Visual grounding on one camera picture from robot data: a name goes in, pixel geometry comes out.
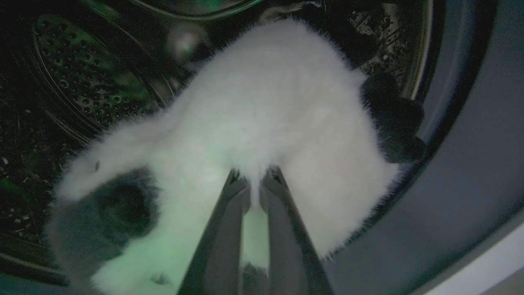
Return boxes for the white and black plush toy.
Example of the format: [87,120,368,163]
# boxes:
[46,17,427,295]

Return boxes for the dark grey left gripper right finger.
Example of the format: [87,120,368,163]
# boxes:
[260,166,334,295]

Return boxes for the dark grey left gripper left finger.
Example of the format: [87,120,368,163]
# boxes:
[177,168,251,295]

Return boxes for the washing machine drum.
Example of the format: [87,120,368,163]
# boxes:
[0,0,524,295]

